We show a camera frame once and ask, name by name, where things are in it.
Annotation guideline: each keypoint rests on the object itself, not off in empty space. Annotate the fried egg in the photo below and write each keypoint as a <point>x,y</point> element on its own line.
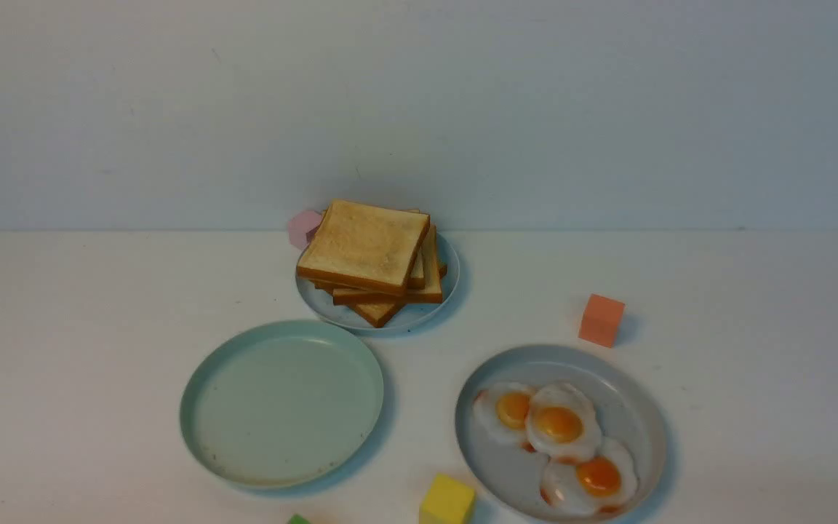
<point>502,410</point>
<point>561,422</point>
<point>602,485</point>

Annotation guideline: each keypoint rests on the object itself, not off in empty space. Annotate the light blue bread plate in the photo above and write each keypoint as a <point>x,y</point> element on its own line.
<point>408,318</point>

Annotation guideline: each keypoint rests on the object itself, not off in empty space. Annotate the pink foam cube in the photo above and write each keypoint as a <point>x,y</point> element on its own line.
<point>303,227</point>

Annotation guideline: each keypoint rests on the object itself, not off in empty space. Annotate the orange foam cube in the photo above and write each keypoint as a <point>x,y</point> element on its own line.
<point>601,320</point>

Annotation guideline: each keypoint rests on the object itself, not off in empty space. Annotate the mint green empty plate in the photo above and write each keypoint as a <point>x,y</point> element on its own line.
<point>282,404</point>

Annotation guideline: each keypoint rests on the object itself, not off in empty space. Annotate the grey egg plate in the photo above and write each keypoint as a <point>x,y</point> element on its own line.
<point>625,411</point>

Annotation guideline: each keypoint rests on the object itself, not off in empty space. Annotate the yellow foam cube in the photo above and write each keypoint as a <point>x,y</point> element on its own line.
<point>447,501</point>

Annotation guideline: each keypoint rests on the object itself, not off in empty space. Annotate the green foam cube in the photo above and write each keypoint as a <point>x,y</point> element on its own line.
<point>298,519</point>

